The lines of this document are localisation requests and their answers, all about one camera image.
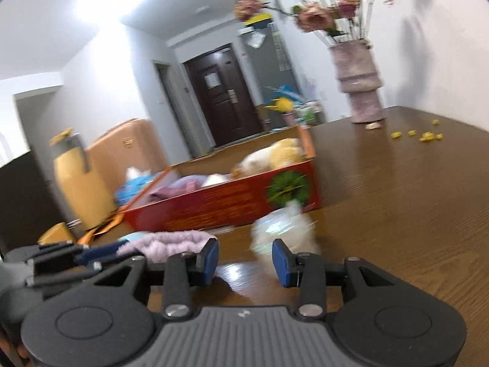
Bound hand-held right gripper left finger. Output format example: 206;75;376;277
91;238;220;320

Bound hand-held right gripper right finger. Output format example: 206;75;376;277
271;238;399;319

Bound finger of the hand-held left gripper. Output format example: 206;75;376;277
26;261;105;288
34;240;123;265

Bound white plastic item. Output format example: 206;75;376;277
250;201;322;262

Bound lilac fuzzy soft item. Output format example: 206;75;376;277
116;230;218;261

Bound red cardboard box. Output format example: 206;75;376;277
122;126;323;234

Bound purple towel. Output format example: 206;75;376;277
149;175;205;201

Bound white soft item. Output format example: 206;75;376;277
200;173;230;188

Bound cream plush item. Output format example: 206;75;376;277
231;149;274;180

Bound yellow fluffy soft item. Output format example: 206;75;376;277
269;138;306;169

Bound blue tissue pack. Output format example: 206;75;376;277
115;166;161;207

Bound peach suitcase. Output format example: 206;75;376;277
85;118;169;230

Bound yellow tulip pot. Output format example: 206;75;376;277
264;97;300;127

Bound dark wooden door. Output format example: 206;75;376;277
183;43;264;148

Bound side room door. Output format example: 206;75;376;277
153;60;192;157

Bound blue bag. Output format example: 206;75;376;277
263;83;302;102

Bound scattered yellow crumbs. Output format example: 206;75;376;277
390;119;446;143

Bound textured pink vase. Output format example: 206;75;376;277
329;40;384;124

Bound grey refrigerator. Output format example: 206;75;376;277
239;19;302;123

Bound yellow box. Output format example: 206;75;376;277
244;12;274;29

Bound dried rose bouquet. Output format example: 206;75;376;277
234;0;394;44

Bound wire rack with bottles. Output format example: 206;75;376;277
296;99;327;125

